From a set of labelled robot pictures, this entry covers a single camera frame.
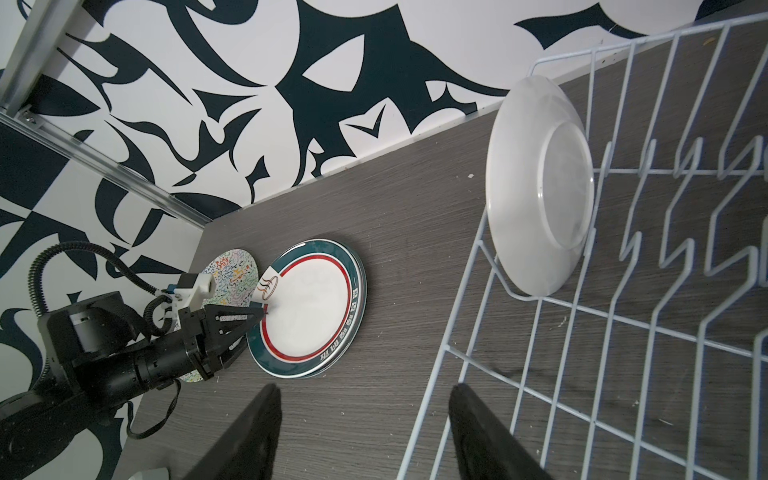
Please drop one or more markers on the green rimmed white plate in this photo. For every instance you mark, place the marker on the green rimmed white plate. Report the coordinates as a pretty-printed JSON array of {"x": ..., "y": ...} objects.
[{"x": 314, "y": 297}]

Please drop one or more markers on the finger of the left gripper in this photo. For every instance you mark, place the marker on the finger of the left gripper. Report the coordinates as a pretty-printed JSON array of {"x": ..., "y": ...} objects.
[{"x": 226, "y": 326}]

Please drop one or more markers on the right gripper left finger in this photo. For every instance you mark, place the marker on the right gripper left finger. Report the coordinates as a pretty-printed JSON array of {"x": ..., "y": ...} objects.
[{"x": 247, "y": 449}]

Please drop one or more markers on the colourful squiggle pattern plate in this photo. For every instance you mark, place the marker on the colourful squiggle pattern plate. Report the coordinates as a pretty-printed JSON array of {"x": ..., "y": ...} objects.
[{"x": 235, "y": 273}]

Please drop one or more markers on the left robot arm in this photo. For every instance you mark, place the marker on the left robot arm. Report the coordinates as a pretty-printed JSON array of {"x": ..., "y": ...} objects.
[{"x": 100, "y": 354}]

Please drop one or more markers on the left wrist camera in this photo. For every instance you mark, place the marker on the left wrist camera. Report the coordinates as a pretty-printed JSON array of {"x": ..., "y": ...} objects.
[{"x": 190, "y": 291}]

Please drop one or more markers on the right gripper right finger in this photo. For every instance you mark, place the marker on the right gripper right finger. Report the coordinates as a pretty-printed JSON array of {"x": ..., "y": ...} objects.
[{"x": 485, "y": 449}]

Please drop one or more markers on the white wire dish rack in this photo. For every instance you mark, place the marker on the white wire dish rack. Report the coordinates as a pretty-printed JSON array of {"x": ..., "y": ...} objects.
[{"x": 650, "y": 362}]

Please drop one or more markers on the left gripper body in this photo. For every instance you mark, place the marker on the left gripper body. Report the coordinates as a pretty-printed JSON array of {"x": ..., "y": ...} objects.
[{"x": 172, "y": 356}]

